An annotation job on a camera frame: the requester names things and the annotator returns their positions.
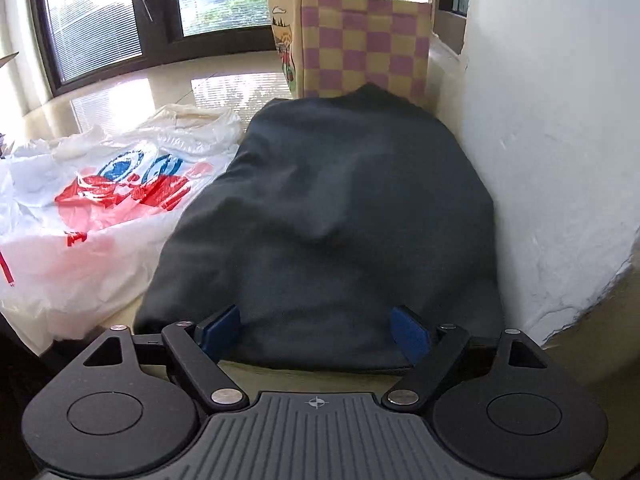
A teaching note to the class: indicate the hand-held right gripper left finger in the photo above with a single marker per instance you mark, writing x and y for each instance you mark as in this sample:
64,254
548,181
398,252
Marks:
222,330

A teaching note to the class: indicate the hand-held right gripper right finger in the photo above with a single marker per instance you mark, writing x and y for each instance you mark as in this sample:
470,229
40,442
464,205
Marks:
407,332

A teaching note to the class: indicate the dark grey pants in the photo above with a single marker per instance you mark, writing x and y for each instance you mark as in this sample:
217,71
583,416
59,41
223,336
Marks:
325,210

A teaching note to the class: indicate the white printed plastic bag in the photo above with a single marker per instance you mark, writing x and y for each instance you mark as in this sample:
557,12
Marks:
100,240

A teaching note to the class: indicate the checkered tote bag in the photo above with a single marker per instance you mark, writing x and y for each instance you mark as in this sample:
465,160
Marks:
360,50

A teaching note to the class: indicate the dark framed window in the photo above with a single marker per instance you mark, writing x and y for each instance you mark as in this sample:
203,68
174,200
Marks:
100,20

